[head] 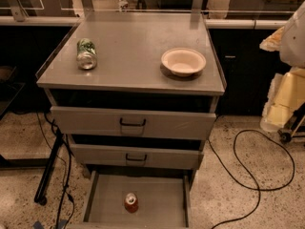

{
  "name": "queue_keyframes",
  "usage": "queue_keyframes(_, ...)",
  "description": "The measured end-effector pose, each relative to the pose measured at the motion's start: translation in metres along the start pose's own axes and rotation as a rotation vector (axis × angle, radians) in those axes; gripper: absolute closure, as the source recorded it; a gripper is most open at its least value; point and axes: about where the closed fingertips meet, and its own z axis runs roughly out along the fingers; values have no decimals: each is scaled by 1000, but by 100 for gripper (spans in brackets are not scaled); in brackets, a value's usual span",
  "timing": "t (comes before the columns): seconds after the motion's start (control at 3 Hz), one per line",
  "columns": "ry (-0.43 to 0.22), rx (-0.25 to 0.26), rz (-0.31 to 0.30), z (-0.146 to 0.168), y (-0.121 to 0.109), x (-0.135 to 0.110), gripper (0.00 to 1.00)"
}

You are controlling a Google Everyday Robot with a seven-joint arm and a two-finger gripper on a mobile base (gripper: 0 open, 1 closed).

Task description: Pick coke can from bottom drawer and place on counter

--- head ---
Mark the grey top drawer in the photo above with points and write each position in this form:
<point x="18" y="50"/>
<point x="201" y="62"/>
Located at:
<point x="94" y="121"/>

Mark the grey metal drawer cabinet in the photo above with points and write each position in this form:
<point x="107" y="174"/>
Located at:
<point x="129" y="74"/>

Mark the black drawer handle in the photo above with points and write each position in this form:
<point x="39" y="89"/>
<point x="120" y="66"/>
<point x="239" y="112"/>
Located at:
<point x="122" y="122"/>
<point x="143" y="158"/>

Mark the black stand leg with wheel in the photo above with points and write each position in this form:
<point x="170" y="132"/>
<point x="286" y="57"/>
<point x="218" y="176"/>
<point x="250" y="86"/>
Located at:
<point x="40" y="196"/>

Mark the grey open bottom drawer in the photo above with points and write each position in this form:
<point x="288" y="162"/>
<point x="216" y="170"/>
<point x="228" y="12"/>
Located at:
<point x="163" y="203"/>

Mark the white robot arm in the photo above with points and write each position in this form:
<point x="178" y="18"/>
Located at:
<point x="292" y="49"/>

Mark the red coke can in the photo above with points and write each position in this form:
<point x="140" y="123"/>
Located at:
<point x="131" y="202"/>

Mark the black middle drawer handle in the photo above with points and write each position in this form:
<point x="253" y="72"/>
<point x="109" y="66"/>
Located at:
<point x="143" y="158"/>

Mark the white horizontal rail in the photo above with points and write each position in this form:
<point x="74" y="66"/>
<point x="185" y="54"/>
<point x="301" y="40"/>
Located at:
<point x="210" y="23"/>

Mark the clear water bottle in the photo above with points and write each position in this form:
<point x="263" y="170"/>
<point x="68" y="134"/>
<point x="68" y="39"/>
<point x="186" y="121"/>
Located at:
<point x="123" y="4"/>

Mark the grey middle drawer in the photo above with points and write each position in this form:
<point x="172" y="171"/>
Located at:
<point x="161" y="152"/>

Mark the wheeled cart leg right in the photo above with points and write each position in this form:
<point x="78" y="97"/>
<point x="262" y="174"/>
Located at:
<point x="295" y="127"/>

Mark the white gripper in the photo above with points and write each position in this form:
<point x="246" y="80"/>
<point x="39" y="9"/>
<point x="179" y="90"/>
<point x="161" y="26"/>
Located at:
<point x="293" y="43"/>

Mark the green soda can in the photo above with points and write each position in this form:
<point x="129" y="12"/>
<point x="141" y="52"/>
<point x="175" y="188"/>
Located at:
<point x="86" y="54"/>

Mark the black top drawer handle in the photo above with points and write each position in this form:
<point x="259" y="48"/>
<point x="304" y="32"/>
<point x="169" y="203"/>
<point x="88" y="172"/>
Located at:
<point x="122" y="122"/>

